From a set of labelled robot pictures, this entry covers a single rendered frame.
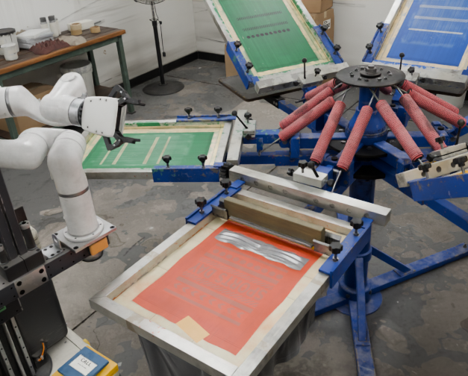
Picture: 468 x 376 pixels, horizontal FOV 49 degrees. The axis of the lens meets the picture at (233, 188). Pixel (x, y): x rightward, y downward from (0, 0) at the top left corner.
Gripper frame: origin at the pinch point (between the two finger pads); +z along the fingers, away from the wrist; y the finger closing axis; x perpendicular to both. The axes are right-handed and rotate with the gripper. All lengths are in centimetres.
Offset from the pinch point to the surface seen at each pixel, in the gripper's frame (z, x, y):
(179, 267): -2, -43, 48
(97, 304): -16, -17, 58
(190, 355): 21, -9, 60
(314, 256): 39, -60, 37
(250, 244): 16, -60, 38
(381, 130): 47, -130, -11
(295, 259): 34, -57, 39
